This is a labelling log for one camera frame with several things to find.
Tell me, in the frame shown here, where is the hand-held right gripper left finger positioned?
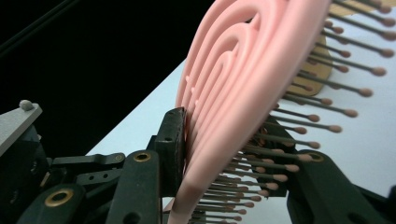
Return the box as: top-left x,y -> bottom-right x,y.
154,106 -> 189,198

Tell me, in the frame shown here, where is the pink hairbrush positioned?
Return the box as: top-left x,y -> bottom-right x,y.
163,0 -> 396,224

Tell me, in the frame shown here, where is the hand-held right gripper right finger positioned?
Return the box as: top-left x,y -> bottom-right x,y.
257,114 -> 301,198

